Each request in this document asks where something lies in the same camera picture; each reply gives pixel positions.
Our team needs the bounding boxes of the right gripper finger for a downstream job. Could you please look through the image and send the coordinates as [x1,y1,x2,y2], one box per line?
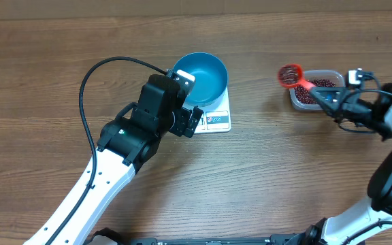
[310,91,342,118]
[310,87,349,102]

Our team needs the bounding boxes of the red scoop with blue handle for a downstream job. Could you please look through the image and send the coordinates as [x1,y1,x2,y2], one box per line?
[278,64,317,92]

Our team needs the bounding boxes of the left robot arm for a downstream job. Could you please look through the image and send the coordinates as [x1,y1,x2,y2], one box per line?
[26,70,202,244]

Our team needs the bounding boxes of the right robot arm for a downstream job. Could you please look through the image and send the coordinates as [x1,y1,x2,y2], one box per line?
[288,83,392,244]

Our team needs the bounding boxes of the white digital kitchen scale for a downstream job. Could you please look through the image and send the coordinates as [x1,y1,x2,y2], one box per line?
[195,89,231,134]

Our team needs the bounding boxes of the blue plastic bowl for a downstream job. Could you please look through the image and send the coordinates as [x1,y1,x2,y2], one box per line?
[174,52,229,106]

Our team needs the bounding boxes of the clear plastic container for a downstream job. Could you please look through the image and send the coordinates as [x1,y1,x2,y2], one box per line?
[289,69,345,112]

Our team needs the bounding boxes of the red beans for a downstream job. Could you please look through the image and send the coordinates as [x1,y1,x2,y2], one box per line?
[294,79,336,104]

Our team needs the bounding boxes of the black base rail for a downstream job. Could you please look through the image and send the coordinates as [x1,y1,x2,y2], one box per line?
[82,228,316,245]

